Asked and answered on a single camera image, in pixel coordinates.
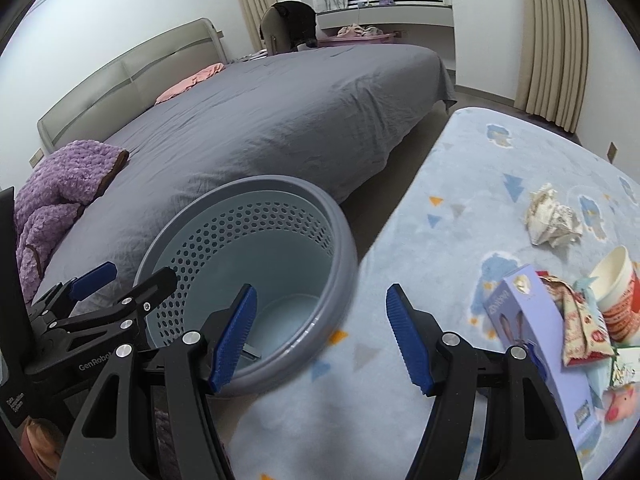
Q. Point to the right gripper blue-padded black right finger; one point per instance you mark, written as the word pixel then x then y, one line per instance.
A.
pixel 524 436

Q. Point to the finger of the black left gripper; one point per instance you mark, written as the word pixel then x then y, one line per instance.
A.
pixel 135 304
pixel 60 299

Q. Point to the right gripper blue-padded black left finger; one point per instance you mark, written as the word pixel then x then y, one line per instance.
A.
pixel 114 436

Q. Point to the pink pig toy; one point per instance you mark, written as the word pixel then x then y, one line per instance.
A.
pixel 622 403

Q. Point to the lavender cardboard box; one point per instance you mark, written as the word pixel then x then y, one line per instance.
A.
pixel 524 313

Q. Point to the grey perforated trash bin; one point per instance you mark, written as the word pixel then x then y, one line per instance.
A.
pixel 282 235

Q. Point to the red and white paper cup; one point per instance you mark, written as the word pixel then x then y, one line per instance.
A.
pixel 615 284

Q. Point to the person's left hand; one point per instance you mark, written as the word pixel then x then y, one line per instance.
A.
pixel 43 445

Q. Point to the purple fuzzy blanket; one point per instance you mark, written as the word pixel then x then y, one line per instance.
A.
pixel 54 197

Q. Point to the red beige snack wrapper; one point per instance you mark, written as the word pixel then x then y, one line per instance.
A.
pixel 569 304

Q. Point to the green white milk carton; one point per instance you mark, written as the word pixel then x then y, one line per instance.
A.
pixel 625 367

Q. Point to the beige padded headboard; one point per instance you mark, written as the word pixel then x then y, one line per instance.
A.
pixel 123 89

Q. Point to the crumpled white paper ball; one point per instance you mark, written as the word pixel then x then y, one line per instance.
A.
pixel 550 222

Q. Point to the pink pillow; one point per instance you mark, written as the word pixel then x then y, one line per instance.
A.
pixel 189 82

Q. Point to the light blue patterned play mat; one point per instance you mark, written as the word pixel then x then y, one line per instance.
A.
pixel 355 414

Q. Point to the grey bed with sheet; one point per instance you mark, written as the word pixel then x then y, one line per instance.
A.
pixel 329 116

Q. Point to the chair with black garment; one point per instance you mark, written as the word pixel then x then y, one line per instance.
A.
pixel 287 25

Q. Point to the pink clothes pile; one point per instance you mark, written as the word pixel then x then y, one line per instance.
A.
pixel 355 31

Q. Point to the beige curtain right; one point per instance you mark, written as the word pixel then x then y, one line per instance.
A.
pixel 554 61

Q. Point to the white desk shelf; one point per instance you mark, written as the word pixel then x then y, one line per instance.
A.
pixel 425 26

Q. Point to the wall power socket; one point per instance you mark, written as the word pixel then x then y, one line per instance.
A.
pixel 612 151

